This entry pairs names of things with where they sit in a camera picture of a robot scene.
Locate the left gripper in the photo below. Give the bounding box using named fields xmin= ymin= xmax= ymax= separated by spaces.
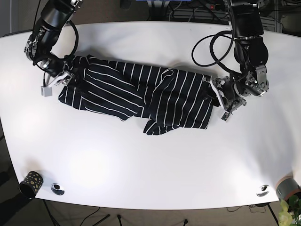
xmin=203 ymin=76 xmax=246 ymax=121

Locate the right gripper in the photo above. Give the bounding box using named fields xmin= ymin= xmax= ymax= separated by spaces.
xmin=41 ymin=68 xmax=77 ymax=97

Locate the black white striped T-shirt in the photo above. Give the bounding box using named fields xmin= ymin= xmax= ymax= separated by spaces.
xmin=58 ymin=55 xmax=215 ymax=135

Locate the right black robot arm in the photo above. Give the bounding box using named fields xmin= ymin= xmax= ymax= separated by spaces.
xmin=24 ymin=0 xmax=83 ymax=97

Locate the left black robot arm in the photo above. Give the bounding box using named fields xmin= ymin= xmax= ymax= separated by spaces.
xmin=209 ymin=0 xmax=269 ymax=121

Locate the left metal table grommet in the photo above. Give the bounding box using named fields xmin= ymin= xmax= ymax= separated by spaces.
xmin=51 ymin=183 xmax=65 ymax=195

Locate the metal table grommet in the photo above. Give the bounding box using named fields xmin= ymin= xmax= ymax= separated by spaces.
xmin=51 ymin=183 xmax=65 ymax=195
xmin=256 ymin=185 xmax=270 ymax=197

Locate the black floral cup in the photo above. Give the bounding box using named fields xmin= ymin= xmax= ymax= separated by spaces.
xmin=19 ymin=171 xmax=44 ymax=199

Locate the right metal table grommet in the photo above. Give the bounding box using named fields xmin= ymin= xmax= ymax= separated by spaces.
xmin=256 ymin=185 xmax=270 ymax=197

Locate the grey plant pot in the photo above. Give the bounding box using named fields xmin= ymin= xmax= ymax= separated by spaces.
xmin=276 ymin=176 xmax=301 ymax=201

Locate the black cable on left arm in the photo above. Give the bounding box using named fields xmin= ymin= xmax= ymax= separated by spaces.
xmin=191 ymin=30 xmax=236 ymax=71

